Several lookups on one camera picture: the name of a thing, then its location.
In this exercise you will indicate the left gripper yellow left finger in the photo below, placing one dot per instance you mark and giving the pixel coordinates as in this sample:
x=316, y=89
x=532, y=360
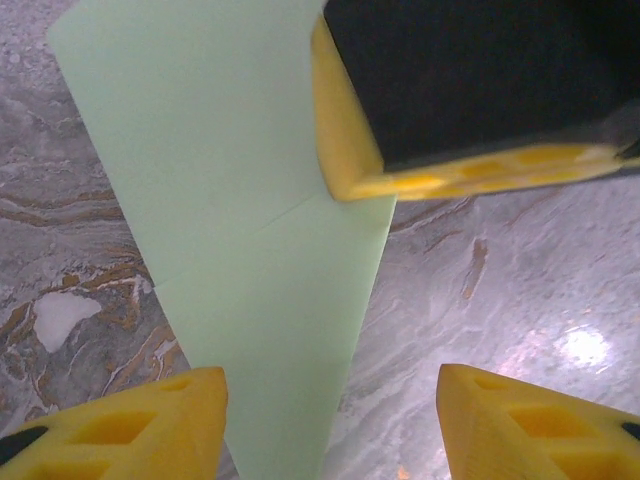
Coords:
x=125, y=435

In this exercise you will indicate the light green paper sheet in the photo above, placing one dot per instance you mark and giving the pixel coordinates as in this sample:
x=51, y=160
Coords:
x=225, y=150

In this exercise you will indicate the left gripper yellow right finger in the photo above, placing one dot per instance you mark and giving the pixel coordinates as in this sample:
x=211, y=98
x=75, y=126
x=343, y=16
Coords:
x=540, y=440

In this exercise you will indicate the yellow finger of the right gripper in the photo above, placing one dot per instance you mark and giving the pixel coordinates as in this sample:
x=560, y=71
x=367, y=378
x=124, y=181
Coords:
x=475, y=75

